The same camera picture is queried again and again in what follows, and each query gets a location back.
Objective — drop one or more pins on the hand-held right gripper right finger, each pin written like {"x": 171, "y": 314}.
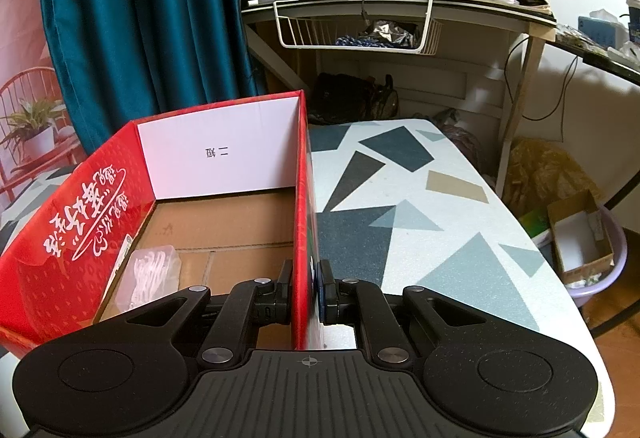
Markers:
{"x": 325, "y": 290}

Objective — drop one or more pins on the green packet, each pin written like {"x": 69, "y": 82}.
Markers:
{"x": 535, "y": 223}

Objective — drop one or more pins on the silver foil bag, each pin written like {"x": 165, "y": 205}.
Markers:
{"x": 387, "y": 32}

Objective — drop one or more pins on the dark patterned cloth bag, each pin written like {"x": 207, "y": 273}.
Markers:
{"x": 462, "y": 137}

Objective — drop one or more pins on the teal curtain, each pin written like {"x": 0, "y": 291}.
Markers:
{"x": 140, "y": 17}

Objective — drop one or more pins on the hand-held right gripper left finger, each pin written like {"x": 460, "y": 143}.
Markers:
{"x": 285, "y": 285}

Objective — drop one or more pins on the black bag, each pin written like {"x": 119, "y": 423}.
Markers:
{"x": 350, "y": 97}

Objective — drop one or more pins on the small open cardboard box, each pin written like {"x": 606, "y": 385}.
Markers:
{"x": 575, "y": 203}

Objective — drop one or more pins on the purple plastic basin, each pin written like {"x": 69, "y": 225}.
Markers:
{"x": 600, "y": 290}

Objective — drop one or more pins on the white bucket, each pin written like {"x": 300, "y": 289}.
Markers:
{"x": 634, "y": 12}

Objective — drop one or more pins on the wall poster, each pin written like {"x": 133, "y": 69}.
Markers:
{"x": 25, "y": 67}

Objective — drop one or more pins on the blue tissue box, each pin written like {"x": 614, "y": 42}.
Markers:
{"x": 600, "y": 32}

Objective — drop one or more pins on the clear plastic cotton swab box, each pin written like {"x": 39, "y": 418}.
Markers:
{"x": 150, "y": 273}

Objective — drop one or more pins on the yellow plastic bag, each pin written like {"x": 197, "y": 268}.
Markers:
{"x": 545, "y": 172}

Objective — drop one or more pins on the red cardboard box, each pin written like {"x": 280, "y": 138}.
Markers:
{"x": 65, "y": 218}

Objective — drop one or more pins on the white desk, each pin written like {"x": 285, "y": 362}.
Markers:
{"x": 500, "y": 15}

